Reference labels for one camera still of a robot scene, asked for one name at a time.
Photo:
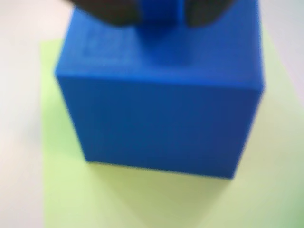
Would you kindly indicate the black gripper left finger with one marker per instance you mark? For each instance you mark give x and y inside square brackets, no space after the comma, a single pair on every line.
[107,10]

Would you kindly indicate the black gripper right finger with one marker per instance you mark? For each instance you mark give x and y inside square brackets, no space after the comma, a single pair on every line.
[206,12]

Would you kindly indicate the large blue cube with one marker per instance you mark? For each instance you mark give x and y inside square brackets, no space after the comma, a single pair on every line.
[154,118]

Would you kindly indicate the green paper square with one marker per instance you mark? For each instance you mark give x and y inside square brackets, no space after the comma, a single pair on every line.
[118,202]

